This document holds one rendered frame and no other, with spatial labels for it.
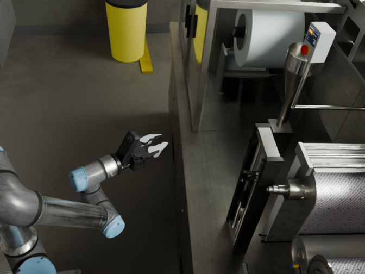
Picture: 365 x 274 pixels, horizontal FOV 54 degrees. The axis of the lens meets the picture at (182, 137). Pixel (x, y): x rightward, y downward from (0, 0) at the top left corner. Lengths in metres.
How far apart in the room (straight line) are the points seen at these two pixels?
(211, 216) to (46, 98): 2.43
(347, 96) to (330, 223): 0.58
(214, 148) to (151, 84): 2.01
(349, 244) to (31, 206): 0.91
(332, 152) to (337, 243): 0.27
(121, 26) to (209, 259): 2.82
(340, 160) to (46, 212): 0.83
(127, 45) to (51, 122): 1.19
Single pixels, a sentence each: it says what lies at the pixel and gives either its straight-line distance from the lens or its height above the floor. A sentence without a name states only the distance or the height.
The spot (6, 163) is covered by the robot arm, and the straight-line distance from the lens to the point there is 1.03.
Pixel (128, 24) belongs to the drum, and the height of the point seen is 0.46.
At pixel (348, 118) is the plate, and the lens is 1.56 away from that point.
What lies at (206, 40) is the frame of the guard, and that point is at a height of 1.43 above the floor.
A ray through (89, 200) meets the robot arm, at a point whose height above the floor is 1.14.
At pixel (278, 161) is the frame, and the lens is 1.04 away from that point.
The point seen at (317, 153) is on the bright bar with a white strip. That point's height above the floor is 1.44.
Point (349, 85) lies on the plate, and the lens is 1.57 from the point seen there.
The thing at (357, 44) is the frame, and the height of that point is 1.52.
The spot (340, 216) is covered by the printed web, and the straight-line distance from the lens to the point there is 1.18.
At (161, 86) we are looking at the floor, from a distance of 3.67.
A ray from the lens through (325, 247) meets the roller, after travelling 1.18.
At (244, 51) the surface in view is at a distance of 1.62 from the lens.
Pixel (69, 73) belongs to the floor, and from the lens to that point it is 3.90.
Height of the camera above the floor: 2.16
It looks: 44 degrees down
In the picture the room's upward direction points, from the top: 6 degrees clockwise
